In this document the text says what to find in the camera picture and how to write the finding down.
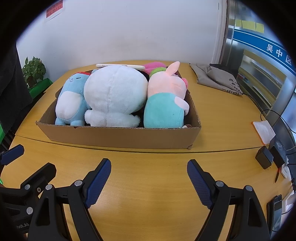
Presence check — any black cable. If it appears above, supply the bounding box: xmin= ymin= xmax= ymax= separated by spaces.
xmin=260 ymin=110 xmax=296 ymax=134

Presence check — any metal framed glass door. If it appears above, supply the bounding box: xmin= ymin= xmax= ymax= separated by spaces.
xmin=217 ymin=0 xmax=296 ymax=116

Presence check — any blue sign band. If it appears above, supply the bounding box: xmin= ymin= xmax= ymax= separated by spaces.
xmin=232 ymin=29 xmax=296 ymax=75

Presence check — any white card with orange edge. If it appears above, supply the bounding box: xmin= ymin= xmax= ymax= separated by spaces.
xmin=252 ymin=120 xmax=276 ymax=144

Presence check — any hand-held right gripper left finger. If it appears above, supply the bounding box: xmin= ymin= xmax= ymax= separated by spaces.
xmin=27 ymin=158 xmax=112 ymax=241

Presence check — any black smartphone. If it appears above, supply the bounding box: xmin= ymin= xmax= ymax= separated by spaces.
xmin=267 ymin=194 xmax=283 ymax=232

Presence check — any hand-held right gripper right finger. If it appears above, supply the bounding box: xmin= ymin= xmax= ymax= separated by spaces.
xmin=187 ymin=159 xmax=271 ymax=241

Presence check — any pink plush bear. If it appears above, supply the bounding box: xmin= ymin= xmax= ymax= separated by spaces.
xmin=143 ymin=61 xmax=167 ymax=72

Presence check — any large black power adapter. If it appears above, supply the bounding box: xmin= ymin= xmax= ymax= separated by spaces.
xmin=268 ymin=137 xmax=289 ymax=168

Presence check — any pink pig plush toy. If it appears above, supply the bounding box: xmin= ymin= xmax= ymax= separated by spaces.
xmin=143 ymin=61 xmax=190 ymax=128

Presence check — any grey cloth bag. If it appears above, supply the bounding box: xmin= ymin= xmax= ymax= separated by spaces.
xmin=190 ymin=62 xmax=243 ymax=96

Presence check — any white plush toy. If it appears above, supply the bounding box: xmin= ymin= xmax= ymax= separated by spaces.
xmin=83 ymin=65 xmax=149 ymax=127

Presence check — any red wall notice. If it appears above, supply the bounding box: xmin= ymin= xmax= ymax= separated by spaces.
xmin=45 ymin=0 xmax=64 ymax=22

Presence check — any black monitor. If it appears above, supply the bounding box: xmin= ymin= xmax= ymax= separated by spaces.
xmin=273 ymin=116 xmax=296 ymax=151

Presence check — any brown cardboard box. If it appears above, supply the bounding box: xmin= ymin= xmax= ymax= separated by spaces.
xmin=35 ymin=66 xmax=201 ymax=150

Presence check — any potted green plant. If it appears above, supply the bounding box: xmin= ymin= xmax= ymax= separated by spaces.
xmin=22 ymin=56 xmax=47 ymax=90

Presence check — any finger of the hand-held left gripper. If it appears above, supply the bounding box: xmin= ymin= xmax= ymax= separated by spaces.
xmin=20 ymin=163 xmax=57 ymax=200
xmin=0 ymin=144 xmax=25 ymax=166

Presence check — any green fuzzy plush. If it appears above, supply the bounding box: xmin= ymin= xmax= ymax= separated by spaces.
xmin=149 ymin=67 xmax=167 ymax=77

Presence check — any green box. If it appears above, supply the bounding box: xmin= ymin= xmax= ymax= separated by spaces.
xmin=29 ymin=78 xmax=53 ymax=95

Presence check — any small black power adapter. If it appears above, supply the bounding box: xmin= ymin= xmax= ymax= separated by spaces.
xmin=255 ymin=146 xmax=273 ymax=169

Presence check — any blue plush cat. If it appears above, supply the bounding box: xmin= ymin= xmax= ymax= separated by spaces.
xmin=55 ymin=71 xmax=93 ymax=126

